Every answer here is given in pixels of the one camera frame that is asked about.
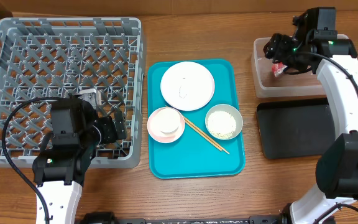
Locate pink small bowl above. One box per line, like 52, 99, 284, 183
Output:
147, 107, 185, 144

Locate grey dishwasher rack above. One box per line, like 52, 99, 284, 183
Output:
0, 17, 146, 168

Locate black tray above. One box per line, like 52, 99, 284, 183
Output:
256, 98, 336, 160

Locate grey bowl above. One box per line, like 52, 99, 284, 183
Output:
205, 104, 243, 140

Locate large white plate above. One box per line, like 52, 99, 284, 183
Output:
160, 62, 215, 111

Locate white rice pile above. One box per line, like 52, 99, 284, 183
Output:
206, 111, 237, 139

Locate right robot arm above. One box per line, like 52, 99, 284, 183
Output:
264, 7, 358, 223

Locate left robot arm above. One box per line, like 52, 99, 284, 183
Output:
32, 97, 127, 223

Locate teal serving tray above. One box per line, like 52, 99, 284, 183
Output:
149, 58, 246, 179

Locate white cup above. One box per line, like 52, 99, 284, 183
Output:
154, 108, 181, 134

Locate red snack wrapper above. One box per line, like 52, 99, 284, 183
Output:
272, 62, 287, 77

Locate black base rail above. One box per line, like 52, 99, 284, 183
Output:
75, 212, 287, 224

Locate clear plastic bin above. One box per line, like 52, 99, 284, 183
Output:
250, 34, 351, 99

